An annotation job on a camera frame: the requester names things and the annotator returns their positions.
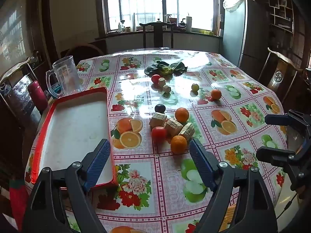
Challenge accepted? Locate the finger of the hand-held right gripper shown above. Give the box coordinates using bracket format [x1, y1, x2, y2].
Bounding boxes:
[256, 146, 311, 192]
[265, 110, 311, 139]

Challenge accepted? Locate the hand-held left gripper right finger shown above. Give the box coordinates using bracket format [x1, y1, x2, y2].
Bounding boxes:
[189, 139, 278, 233]

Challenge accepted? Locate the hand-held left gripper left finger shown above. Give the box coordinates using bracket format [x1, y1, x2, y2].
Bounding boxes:
[22, 139, 112, 233]

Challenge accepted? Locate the tan sugarcane chunk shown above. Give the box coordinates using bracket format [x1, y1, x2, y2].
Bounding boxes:
[178, 123, 195, 140]
[149, 112, 168, 127]
[165, 118, 183, 137]

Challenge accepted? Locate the red tray white inside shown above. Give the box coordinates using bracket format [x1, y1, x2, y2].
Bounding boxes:
[31, 87, 119, 192]

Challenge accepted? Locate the large red tomato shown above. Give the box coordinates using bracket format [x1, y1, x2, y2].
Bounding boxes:
[151, 126, 168, 142]

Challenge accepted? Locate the fruit printed tablecloth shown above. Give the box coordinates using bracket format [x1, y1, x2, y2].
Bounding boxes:
[24, 49, 289, 233]

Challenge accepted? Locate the wooden chair round emblem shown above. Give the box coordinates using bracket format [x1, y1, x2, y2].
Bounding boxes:
[258, 47, 304, 102]

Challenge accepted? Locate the red plastic bag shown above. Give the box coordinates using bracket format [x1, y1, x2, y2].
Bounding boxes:
[10, 180, 30, 231]

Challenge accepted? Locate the red thermos bottle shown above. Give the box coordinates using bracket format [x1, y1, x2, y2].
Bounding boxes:
[27, 81, 48, 112]

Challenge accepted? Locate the grey refrigerator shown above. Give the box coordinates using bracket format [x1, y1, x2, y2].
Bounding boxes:
[222, 0, 269, 74]

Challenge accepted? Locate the clear plastic pitcher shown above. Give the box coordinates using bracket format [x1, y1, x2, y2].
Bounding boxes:
[46, 55, 83, 99]

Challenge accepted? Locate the leafy green vegetable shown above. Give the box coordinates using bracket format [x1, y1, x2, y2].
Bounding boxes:
[144, 60, 188, 76]

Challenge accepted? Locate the round wooden chair back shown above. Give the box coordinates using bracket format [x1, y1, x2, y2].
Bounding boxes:
[61, 43, 105, 61]

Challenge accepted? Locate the white plastic bag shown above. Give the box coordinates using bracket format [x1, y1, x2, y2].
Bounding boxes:
[223, 0, 247, 11]

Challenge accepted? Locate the dark wooden chair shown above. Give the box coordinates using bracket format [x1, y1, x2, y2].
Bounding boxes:
[139, 22, 177, 49]

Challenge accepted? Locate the window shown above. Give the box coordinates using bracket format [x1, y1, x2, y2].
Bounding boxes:
[101, 0, 220, 33]

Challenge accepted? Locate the wooden wall shelf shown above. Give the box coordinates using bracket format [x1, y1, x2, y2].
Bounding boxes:
[267, 0, 295, 33]

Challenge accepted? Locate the wooden chair curved rail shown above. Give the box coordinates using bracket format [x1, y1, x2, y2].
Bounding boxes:
[0, 57, 42, 127]

